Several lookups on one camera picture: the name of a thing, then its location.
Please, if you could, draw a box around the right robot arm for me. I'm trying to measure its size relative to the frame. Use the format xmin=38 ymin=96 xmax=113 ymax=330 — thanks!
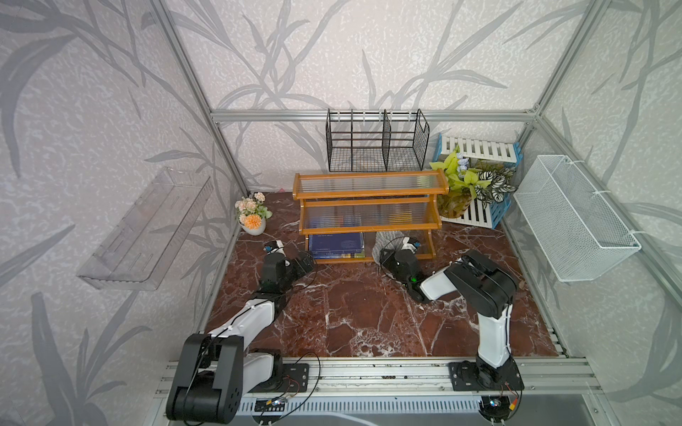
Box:
xmin=378 ymin=248 xmax=525 ymax=393

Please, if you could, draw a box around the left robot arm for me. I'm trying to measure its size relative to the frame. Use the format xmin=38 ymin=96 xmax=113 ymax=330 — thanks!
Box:
xmin=165 ymin=248 xmax=315 ymax=425

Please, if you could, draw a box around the orange wooden bookshelf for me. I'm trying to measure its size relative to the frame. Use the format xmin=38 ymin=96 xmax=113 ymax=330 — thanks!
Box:
xmin=292 ymin=170 xmax=449 ymax=260

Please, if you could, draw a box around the flower pot with orange flowers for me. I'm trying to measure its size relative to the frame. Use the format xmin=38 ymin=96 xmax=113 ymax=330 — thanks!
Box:
xmin=234 ymin=192 xmax=273 ymax=236

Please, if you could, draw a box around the white and blue slatted crate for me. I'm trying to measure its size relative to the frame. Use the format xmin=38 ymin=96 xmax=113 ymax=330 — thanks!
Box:
xmin=431 ymin=134 xmax=522 ymax=229

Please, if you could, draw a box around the green potted plant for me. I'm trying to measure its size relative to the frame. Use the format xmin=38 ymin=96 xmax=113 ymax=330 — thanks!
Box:
xmin=429 ymin=148 xmax=491 ymax=218

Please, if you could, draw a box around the spotted leaf plant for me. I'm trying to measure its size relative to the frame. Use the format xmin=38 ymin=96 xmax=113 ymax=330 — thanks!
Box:
xmin=475 ymin=163 xmax=517 ymax=205

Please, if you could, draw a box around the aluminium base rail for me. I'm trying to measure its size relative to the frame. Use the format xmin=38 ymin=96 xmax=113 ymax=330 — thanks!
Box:
xmin=153 ymin=356 xmax=603 ymax=399

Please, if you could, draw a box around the black wire file rack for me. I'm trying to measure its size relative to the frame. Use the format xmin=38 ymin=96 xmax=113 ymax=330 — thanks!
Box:
xmin=325 ymin=109 xmax=431 ymax=173

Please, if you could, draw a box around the clear acrylic wall shelf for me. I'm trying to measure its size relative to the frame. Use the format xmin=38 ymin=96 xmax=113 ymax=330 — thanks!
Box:
xmin=76 ymin=167 xmax=214 ymax=291

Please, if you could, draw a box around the white wire basket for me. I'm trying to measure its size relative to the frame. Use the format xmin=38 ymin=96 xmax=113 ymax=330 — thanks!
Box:
xmin=514 ymin=154 xmax=641 ymax=282

